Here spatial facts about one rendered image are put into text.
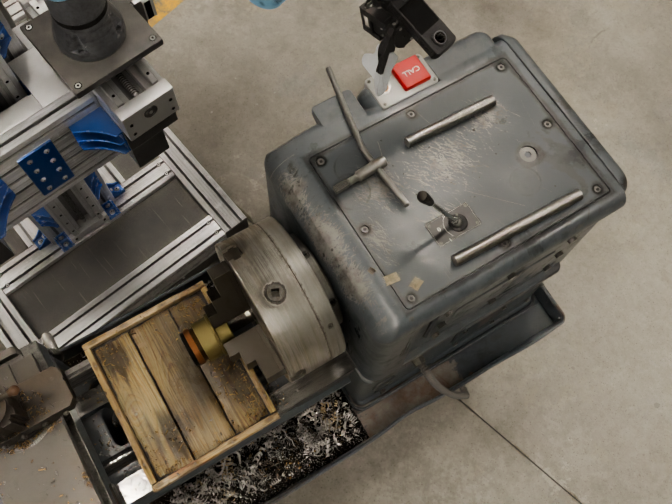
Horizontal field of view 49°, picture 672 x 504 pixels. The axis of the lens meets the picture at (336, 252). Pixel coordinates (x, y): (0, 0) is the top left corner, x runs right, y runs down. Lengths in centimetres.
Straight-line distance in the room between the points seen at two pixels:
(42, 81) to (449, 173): 94
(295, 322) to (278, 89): 176
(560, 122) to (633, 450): 148
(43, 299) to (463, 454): 146
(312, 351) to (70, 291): 129
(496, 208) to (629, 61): 198
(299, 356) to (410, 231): 31
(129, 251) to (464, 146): 139
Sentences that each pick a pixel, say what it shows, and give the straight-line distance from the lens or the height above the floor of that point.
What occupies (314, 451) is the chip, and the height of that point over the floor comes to 57.
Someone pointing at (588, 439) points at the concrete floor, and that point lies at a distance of 269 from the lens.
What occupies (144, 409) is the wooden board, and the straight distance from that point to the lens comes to 168.
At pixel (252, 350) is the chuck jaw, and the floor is 110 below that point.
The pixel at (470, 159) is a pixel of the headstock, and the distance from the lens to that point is 145.
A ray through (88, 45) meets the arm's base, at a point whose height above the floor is 121.
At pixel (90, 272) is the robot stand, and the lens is 254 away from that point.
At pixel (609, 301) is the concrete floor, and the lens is 282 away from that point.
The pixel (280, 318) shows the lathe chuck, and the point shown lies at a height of 122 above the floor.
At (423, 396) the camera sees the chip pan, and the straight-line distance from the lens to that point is 202.
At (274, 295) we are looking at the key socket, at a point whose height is 121.
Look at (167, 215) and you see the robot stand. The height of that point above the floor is 21.
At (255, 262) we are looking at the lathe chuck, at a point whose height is 123.
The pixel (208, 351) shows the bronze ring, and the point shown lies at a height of 111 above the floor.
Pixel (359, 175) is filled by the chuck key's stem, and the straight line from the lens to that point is 138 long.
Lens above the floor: 251
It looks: 70 degrees down
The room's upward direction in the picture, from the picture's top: 5 degrees clockwise
